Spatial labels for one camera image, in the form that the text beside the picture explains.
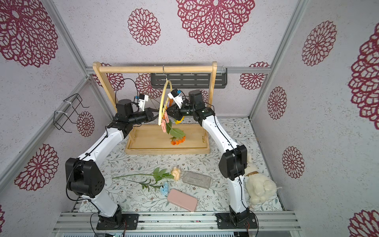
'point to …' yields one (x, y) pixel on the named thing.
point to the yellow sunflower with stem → (178, 122)
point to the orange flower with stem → (178, 136)
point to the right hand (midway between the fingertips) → (163, 109)
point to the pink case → (182, 199)
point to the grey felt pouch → (197, 179)
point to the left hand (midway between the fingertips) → (162, 112)
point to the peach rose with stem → (159, 174)
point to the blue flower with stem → (164, 187)
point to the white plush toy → (260, 188)
